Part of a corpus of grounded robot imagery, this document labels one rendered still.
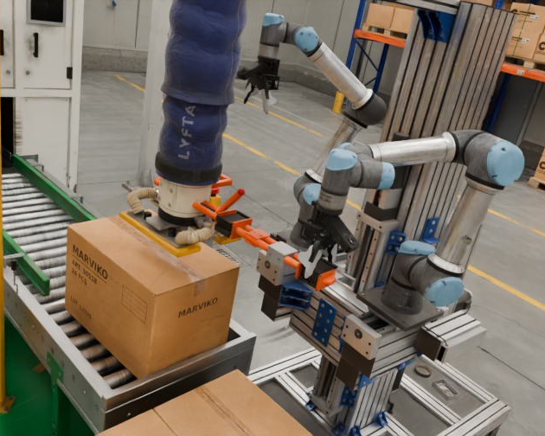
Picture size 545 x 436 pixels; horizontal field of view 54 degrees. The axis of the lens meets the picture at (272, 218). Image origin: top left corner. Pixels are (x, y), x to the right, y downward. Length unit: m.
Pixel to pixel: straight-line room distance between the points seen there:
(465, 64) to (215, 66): 0.81
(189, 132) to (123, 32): 9.61
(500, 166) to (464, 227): 0.21
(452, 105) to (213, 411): 1.35
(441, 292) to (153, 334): 0.98
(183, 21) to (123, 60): 9.55
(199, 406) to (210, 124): 1.01
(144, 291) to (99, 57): 9.29
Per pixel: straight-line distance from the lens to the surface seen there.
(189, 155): 1.72
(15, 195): 3.57
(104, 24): 11.10
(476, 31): 1.90
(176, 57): 1.67
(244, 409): 2.06
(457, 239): 1.68
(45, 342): 2.34
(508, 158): 1.62
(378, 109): 2.05
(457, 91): 1.91
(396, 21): 10.30
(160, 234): 1.82
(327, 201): 1.41
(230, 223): 1.65
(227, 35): 1.64
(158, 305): 1.88
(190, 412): 2.02
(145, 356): 2.02
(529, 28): 9.04
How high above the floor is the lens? 1.94
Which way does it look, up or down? 23 degrees down
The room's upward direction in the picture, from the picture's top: 11 degrees clockwise
